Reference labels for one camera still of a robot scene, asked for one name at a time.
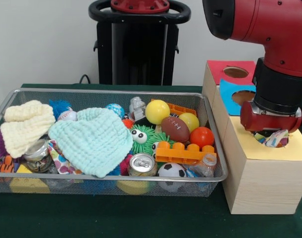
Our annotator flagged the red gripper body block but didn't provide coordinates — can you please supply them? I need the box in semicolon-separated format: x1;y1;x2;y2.
240;100;302;134

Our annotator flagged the white cloth with colourful spots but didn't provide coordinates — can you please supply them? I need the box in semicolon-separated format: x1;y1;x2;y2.
251;128;290;149

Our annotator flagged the mint green knitted cloth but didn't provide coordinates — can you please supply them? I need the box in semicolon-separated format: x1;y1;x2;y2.
48;108;134;179

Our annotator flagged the wooden box with three holes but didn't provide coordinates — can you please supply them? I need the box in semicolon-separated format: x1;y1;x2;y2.
201;60;302;215

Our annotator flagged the metal mesh bin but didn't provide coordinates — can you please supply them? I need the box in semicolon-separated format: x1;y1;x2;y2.
0;88;228;198

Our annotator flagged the orange ball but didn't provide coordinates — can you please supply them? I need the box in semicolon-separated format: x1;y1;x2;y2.
190;126;215;149

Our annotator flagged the clear plastic bottle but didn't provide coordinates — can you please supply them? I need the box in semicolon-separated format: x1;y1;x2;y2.
187;153;217;178

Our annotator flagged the brown toy football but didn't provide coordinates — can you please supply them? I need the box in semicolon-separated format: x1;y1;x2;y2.
161;116;191;143

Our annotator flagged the orange toy building brick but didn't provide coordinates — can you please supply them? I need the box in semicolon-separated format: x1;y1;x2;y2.
155;141;217;164

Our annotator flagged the small soccer ball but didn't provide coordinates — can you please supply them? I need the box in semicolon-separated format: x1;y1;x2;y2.
157;163;187;178

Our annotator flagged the large yellow ball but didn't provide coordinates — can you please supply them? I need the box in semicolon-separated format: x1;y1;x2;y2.
145;99;171;125

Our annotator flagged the green spiky toy with eyes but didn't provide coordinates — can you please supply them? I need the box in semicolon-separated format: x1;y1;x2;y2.
130;123;166;156

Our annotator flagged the silver drink can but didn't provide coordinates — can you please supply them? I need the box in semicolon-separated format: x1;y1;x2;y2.
128;153;158;177

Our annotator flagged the dark green tablecloth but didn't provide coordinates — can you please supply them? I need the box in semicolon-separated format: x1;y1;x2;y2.
0;83;302;238

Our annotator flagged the cream knitted cloth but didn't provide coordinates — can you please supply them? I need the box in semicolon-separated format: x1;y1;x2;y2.
0;100;56;159

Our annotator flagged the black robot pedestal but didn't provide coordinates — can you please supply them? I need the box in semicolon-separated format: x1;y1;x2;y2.
88;0;191;86

